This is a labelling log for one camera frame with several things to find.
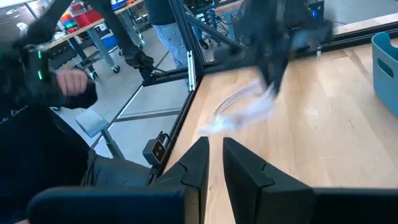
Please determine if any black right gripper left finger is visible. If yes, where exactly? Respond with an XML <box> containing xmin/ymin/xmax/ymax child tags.
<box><xmin>148</xmin><ymin>136</ymin><xmax>210</xmax><ymax>224</ymax></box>

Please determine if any person's hand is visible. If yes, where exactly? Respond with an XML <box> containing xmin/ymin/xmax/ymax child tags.
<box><xmin>55</xmin><ymin>69</ymin><xmax>90</xmax><ymax>97</ymax></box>

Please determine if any wooden workbench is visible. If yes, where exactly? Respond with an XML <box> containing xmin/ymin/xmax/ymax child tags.
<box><xmin>46</xmin><ymin>0</ymin><xmax>147</xmax><ymax>75</ymax></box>

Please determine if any small grey table camera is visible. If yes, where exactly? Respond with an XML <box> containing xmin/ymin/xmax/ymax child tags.
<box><xmin>142</xmin><ymin>131</ymin><xmax>171</xmax><ymax>166</ymax></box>

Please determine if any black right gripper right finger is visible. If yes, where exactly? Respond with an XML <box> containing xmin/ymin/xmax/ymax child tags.
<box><xmin>222</xmin><ymin>137</ymin><xmax>316</xmax><ymax>224</ymax></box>

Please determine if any black aluminium table frame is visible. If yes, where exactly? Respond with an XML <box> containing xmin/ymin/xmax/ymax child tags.
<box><xmin>141</xmin><ymin>0</ymin><xmax>398</xmax><ymax>187</ymax></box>

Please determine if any black controller with green lights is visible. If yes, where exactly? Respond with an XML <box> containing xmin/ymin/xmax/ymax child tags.
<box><xmin>18</xmin><ymin>43</ymin><xmax>52</xmax><ymax>94</ymax></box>

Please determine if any blue-grey plastic bin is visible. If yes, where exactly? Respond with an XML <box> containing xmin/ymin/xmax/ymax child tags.
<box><xmin>371</xmin><ymin>32</ymin><xmax>398</xmax><ymax>116</ymax></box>

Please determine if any blue storage bin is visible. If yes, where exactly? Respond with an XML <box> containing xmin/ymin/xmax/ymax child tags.
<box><xmin>101</xmin><ymin>32</ymin><xmax>119</xmax><ymax>51</ymax></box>

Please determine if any cream cable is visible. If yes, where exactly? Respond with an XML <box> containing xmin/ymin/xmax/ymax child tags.
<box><xmin>198</xmin><ymin>79</ymin><xmax>278</xmax><ymax>136</ymax></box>

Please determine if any red storage bin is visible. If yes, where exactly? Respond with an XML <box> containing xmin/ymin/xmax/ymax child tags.
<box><xmin>73</xmin><ymin>9</ymin><xmax>103</xmax><ymax>29</ymax></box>

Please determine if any grey stool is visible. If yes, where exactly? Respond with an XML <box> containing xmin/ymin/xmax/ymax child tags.
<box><xmin>75</xmin><ymin>108</ymin><xmax>126</xmax><ymax>160</ymax></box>

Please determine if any silver frame bracket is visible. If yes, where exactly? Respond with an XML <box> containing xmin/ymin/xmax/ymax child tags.
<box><xmin>186</xmin><ymin>50</ymin><xmax>197</xmax><ymax>92</ymax></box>

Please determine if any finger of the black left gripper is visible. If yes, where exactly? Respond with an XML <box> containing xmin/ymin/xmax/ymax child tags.
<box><xmin>273</xmin><ymin>58</ymin><xmax>290</xmax><ymax>95</ymax></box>
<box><xmin>259</xmin><ymin>60</ymin><xmax>275</xmax><ymax>90</ymax></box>

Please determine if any person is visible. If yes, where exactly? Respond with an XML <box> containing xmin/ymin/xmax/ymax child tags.
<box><xmin>0</xmin><ymin>0</ymin><xmax>154</xmax><ymax>224</ymax></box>
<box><xmin>143</xmin><ymin>0</ymin><xmax>190</xmax><ymax>70</ymax></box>

